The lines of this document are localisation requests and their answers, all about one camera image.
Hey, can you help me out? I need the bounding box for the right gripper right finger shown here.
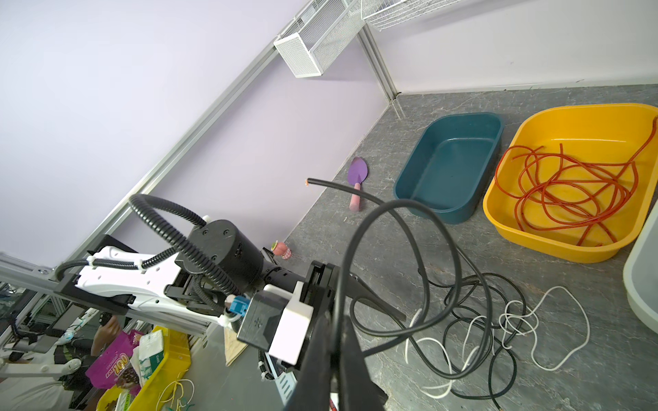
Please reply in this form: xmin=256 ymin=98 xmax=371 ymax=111
xmin=339 ymin=328 xmax=384 ymax=411

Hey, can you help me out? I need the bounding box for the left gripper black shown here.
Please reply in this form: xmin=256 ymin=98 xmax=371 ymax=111
xmin=305 ymin=260 xmax=406 ymax=324

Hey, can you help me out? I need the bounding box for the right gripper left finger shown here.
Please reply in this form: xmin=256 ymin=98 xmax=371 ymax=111
xmin=284 ymin=314 xmax=332 ymax=411

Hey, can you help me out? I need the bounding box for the black cable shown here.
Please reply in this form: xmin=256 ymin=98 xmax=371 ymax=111
xmin=306 ymin=177 xmax=464 ymax=361

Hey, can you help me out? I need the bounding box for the cable bundle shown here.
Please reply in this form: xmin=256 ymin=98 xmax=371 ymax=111
xmin=349 ymin=240 xmax=592 ymax=411

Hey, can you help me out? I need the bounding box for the red cable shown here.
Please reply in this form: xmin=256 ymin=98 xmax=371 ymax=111
xmin=492 ymin=116 xmax=658 ymax=248

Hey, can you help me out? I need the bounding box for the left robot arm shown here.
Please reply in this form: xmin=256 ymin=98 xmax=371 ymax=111
xmin=55 ymin=195 xmax=340 ymax=337

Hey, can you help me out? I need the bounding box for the pink green toy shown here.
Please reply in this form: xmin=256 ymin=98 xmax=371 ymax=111
xmin=271 ymin=241 xmax=292 ymax=260

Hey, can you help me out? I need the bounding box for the purple pink scoop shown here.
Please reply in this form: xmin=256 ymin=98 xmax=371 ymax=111
xmin=348 ymin=157 xmax=368 ymax=212

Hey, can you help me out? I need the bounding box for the teal plastic bin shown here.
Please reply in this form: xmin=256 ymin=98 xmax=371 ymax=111
xmin=393 ymin=112 xmax=505 ymax=224

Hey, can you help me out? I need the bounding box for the yellow crate with clutter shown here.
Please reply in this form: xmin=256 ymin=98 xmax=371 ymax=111
xmin=86 ymin=327 xmax=195 ymax=410

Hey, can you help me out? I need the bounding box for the yellow plastic bin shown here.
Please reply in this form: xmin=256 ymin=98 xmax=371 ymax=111
xmin=483 ymin=104 xmax=657 ymax=263

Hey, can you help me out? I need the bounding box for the small white mesh basket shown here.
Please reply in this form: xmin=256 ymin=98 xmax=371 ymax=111
xmin=273 ymin=0 xmax=364 ymax=79

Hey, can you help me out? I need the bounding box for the white plastic bin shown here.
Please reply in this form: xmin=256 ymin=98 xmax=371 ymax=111
xmin=623 ymin=203 xmax=657 ymax=333

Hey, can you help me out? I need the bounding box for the long white wire basket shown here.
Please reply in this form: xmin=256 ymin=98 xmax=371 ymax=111
xmin=360 ymin=0 xmax=460 ymax=32

